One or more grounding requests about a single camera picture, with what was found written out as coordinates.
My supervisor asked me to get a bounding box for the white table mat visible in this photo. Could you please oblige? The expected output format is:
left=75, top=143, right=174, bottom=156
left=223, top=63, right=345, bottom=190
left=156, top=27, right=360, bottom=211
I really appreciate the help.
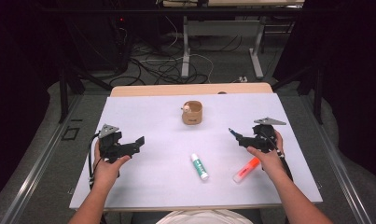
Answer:
left=69, top=92, right=324, bottom=210

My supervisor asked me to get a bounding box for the person's white shirt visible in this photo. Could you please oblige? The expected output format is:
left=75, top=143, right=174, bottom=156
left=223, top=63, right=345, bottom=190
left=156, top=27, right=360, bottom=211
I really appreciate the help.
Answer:
left=156, top=209, right=255, bottom=224

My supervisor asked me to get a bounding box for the person's left hand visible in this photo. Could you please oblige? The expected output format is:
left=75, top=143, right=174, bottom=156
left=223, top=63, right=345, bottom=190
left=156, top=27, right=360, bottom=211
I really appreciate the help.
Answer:
left=92, top=139, right=132, bottom=187

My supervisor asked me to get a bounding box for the white and green glue stick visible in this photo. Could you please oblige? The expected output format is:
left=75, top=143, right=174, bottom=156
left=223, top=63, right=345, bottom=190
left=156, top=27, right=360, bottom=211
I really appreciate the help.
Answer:
left=189, top=153, right=210, bottom=181

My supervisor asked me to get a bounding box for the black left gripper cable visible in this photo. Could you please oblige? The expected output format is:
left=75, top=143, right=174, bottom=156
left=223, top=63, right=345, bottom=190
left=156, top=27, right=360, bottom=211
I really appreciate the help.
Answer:
left=88, top=133, right=102, bottom=190

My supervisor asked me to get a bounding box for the dark computer tower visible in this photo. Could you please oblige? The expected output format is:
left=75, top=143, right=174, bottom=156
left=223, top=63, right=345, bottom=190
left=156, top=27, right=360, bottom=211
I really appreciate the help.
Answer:
left=113, top=12, right=132, bottom=73

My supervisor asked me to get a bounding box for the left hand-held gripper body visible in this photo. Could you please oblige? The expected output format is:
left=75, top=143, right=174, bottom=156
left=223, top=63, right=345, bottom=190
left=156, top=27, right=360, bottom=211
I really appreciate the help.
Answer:
left=98, top=123, right=137, bottom=164

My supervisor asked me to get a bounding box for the brown pen holder cup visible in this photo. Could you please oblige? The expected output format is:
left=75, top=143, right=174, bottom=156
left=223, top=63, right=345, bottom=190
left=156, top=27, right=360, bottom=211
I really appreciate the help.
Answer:
left=180, top=100, right=204, bottom=126

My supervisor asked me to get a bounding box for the white metal desk frame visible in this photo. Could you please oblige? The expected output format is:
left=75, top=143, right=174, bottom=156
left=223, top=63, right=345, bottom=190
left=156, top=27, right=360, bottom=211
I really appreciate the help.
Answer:
left=161, top=0, right=305, bottom=80

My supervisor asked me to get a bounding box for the orange highlighter pen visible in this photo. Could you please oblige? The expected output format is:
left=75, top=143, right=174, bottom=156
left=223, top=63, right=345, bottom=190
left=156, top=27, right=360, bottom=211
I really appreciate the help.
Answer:
left=232, top=156, right=261, bottom=184

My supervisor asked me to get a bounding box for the metal floor rail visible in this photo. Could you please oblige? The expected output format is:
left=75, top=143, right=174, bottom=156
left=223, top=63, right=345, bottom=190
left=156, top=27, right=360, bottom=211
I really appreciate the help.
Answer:
left=300, top=92, right=374, bottom=224
left=0, top=94, right=84, bottom=224

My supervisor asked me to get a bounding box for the person's right hand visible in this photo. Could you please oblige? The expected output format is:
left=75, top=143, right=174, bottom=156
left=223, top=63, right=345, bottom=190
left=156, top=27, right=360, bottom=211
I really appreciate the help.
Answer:
left=246, top=131, right=286, bottom=181

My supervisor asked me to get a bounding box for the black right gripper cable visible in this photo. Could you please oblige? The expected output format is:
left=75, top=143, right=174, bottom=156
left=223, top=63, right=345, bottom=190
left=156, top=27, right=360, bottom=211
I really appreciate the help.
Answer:
left=259, top=130, right=294, bottom=182

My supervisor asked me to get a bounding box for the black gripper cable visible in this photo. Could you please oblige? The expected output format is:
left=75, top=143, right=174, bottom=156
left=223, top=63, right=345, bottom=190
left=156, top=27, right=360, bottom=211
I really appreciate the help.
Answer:
left=259, top=130, right=294, bottom=182
left=88, top=133, right=102, bottom=190

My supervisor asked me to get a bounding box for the tangle of black floor cables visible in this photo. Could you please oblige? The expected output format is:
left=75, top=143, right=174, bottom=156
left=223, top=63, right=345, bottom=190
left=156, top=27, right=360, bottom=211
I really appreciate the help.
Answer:
left=109, top=32, right=244, bottom=87

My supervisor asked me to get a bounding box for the black metal stand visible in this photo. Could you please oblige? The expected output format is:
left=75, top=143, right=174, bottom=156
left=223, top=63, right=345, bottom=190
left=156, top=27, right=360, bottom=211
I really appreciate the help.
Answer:
left=271, top=63, right=326, bottom=125
left=58, top=60, right=113, bottom=124

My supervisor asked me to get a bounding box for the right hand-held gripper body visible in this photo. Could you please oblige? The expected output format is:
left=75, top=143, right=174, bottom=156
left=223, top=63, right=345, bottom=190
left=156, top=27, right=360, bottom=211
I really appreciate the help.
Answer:
left=247, top=117, right=287, bottom=153

